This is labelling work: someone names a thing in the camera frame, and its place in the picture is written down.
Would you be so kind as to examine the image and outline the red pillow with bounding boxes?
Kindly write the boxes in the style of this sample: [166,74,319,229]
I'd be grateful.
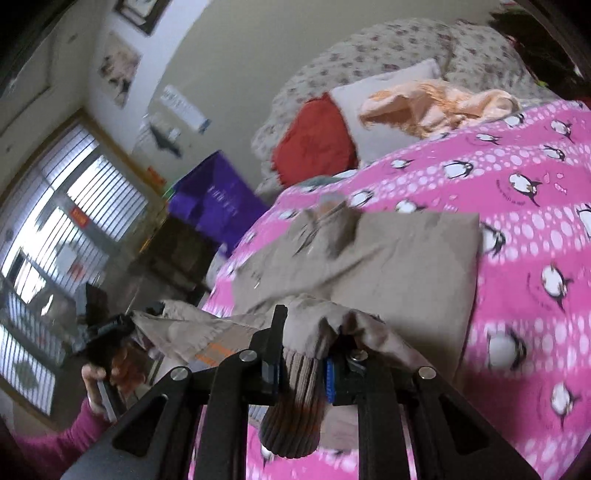
[271,93,359,187]

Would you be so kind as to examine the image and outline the pink penguin print blanket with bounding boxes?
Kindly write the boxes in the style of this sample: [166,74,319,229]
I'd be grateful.
[204,100,590,479]

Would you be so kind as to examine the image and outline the wall picture poster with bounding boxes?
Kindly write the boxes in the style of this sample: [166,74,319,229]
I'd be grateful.
[97,32,141,109]

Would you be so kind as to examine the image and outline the white wall paper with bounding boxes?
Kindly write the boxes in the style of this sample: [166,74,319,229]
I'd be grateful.
[160,85,211,134]

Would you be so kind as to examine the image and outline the dark wooden headboard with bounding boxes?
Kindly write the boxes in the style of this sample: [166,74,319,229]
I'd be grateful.
[489,6,590,102]

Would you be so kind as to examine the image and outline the white pillow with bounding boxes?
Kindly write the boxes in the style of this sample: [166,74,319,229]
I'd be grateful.
[329,58,442,165]

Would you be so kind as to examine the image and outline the person's left hand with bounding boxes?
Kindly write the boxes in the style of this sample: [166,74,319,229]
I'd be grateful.
[81,343,146,418]

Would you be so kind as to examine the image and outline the purple bag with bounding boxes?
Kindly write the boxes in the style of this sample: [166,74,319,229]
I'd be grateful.
[168,150,267,255]

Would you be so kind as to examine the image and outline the dark bedside cabinet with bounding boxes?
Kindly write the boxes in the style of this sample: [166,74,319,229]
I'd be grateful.
[135,216,218,296]

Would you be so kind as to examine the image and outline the magenta sleeve forearm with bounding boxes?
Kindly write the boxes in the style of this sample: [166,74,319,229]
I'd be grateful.
[1,400,111,479]

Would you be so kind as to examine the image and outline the beige large garment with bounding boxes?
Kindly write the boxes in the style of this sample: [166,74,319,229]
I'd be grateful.
[133,203,481,458]

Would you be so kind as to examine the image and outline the window with blinds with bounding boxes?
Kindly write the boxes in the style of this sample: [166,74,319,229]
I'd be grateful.
[1,121,152,417]

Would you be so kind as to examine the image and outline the peach fringed cloth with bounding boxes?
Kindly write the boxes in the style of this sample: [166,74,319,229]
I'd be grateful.
[358,79,522,139]

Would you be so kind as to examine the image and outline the floral quilt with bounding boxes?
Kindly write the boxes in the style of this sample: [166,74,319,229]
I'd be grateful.
[252,18,558,200]

